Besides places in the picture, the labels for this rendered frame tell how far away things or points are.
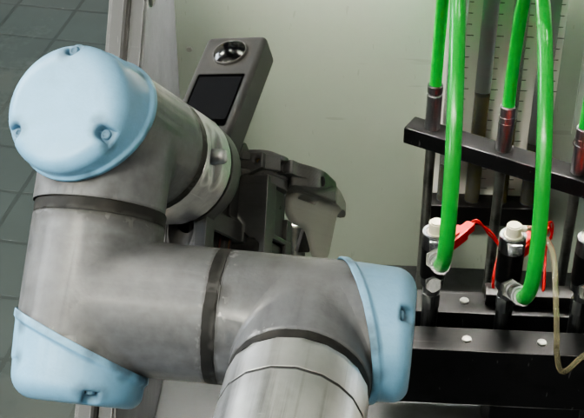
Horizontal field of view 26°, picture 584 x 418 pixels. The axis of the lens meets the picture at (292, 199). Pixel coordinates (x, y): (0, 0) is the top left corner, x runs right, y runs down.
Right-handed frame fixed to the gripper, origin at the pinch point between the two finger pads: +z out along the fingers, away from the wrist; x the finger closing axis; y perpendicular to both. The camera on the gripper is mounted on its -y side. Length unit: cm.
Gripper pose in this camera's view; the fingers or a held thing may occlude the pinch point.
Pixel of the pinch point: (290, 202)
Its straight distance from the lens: 100.3
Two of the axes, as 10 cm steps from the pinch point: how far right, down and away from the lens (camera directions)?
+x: 9.4, -0.2, -3.5
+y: -0.5, 9.8, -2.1
